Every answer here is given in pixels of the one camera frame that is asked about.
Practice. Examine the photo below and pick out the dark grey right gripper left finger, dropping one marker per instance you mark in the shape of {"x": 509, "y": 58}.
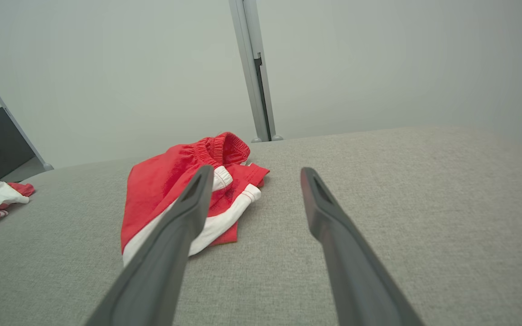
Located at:
{"x": 166, "y": 253}

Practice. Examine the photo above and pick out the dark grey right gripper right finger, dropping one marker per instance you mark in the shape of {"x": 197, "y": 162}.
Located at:
{"x": 351, "y": 271}

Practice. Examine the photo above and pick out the red shirt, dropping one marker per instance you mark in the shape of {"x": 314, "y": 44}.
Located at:
{"x": 157, "y": 190}

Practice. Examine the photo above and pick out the grey metal shelf frame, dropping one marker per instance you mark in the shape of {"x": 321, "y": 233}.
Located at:
{"x": 21, "y": 133}

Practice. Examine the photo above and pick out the grey metal partition post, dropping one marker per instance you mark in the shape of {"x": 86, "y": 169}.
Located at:
{"x": 252, "y": 68}

